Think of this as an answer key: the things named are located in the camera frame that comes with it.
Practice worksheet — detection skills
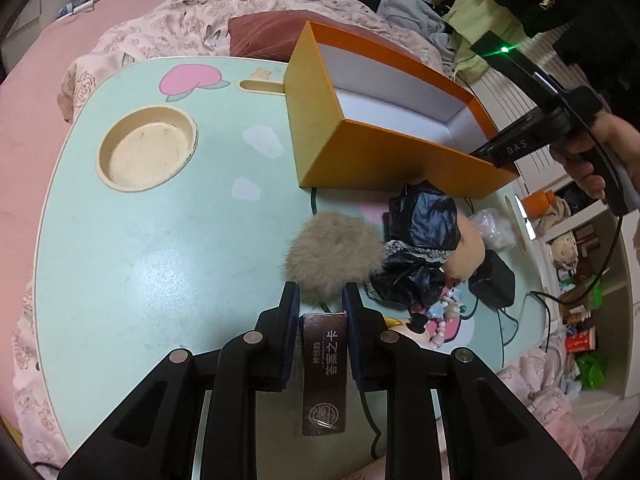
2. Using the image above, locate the orange cardboard box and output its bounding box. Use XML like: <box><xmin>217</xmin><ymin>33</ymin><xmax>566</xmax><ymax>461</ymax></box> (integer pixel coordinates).
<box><xmin>283</xmin><ymin>22</ymin><xmax>520</xmax><ymax>200</ymax></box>

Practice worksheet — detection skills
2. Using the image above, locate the pink bead bracelet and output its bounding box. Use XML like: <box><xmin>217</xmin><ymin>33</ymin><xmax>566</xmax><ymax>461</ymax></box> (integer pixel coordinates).
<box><xmin>424</xmin><ymin>284</ymin><xmax>464</xmax><ymax>351</ymax></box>

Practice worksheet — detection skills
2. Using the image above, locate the black lace fabric bundle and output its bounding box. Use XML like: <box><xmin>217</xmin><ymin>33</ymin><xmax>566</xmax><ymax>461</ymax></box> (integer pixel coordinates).
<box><xmin>369</xmin><ymin>181</ymin><xmax>461</xmax><ymax>309</ymax></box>

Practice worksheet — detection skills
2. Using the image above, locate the orange bottle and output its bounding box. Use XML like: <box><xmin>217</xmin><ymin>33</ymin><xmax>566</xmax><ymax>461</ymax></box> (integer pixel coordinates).
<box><xmin>521</xmin><ymin>190</ymin><xmax>556</xmax><ymax>219</ymax></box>

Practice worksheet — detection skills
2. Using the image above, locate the person's right hand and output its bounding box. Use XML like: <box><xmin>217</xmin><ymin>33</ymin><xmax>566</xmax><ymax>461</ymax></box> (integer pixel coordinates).
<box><xmin>550</xmin><ymin>112</ymin><xmax>640</xmax><ymax>200</ymax></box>

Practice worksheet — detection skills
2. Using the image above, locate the yellow-green hanging cloth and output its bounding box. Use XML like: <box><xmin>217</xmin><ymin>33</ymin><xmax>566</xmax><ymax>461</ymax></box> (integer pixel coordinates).
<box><xmin>445</xmin><ymin>0</ymin><xmax>512</xmax><ymax>82</ymax></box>

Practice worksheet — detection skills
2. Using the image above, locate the tan round plush toy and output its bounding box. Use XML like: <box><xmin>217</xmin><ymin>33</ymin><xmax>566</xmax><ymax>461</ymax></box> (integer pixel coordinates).
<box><xmin>442</xmin><ymin>214</ymin><xmax>485</xmax><ymax>282</ymax></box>

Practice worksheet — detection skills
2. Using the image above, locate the pink floral quilt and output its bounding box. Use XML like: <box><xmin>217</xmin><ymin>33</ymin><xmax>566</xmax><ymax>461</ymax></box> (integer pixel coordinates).
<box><xmin>8</xmin><ymin>0</ymin><xmax>586</xmax><ymax>476</ymax></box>

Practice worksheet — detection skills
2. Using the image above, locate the dark red pillow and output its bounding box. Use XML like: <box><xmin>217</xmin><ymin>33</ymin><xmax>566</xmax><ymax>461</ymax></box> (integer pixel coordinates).
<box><xmin>228</xmin><ymin>10</ymin><xmax>416</xmax><ymax>62</ymax></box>

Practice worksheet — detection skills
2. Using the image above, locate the brown fur pompom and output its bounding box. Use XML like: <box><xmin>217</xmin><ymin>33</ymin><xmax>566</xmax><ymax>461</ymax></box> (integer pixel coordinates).
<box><xmin>283</xmin><ymin>211</ymin><xmax>385</xmax><ymax>304</ymax></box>

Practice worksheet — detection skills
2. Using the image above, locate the grey clothes pile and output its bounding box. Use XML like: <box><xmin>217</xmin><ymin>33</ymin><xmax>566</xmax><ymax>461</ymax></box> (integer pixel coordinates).
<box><xmin>378</xmin><ymin>0</ymin><xmax>459</xmax><ymax>73</ymax></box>

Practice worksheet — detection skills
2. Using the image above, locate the big-head doll figure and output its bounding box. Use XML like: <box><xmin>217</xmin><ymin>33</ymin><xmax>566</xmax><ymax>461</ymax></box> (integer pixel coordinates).
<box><xmin>385</xmin><ymin>313</ymin><xmax>431</xmax><ymax>348</ymax></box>

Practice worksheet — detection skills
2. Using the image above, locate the black cable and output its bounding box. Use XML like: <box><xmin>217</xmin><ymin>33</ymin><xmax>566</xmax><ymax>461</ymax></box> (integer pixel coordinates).
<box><xmin>309</xmin><ymin>129</ymin><xmax>626</xmax><ymax>461</ymax></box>

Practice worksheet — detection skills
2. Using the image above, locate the clear plastic bag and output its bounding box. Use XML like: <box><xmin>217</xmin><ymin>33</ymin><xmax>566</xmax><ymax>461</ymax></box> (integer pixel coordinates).
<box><xmin>470</xmin><ymin>208</ymin><xmax>516</xmax><ymax>252</ymax></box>

